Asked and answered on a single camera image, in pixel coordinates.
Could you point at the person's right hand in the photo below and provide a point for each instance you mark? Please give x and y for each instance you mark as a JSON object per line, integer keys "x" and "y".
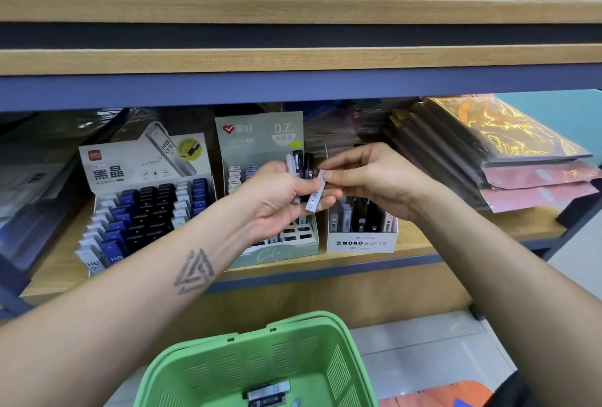
{"x": 381, "y": 176}

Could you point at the person's left hand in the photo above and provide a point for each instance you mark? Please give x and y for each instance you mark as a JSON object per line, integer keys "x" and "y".
{"x": 273, "y": 197}

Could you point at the lead case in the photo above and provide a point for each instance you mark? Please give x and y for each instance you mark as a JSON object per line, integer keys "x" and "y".
{"x": 315, "y": 193}

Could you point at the pale green display box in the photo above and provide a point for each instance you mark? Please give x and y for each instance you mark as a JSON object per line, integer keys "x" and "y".
{"x": 249, "y": 134}

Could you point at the clear plastic display box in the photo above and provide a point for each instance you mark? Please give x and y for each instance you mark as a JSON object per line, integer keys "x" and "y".
{"x": 362, "y": 244}

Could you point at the white display box red label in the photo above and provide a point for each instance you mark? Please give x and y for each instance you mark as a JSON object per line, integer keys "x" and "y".
{"x": 118, "y": 165}

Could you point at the pile of lead cases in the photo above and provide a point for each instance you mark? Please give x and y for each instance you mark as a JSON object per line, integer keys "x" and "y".
{"x": 268, "y": 391}

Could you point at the green plastic basket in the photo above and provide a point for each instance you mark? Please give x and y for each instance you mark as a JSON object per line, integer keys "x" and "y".
{"x": 188, "y": 374}

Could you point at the person's left forearm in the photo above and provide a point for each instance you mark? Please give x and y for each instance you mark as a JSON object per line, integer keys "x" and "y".
{"x": 94, "y": 327}

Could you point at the person's right forearm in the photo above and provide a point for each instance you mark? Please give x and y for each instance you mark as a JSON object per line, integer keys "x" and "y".
{"x": 522, "y": 303}

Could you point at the dark plastic-wrapped packs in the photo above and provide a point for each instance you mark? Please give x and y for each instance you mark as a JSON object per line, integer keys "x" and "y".
{"x": 508, "y": 139}

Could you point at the colourful printed mat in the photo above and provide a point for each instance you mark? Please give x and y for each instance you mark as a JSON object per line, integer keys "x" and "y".
{"x": 437, "y": 395}

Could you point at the stack of wrapped paper packs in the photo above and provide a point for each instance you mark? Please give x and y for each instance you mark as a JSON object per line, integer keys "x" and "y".
{"x": 38, "y": 195}

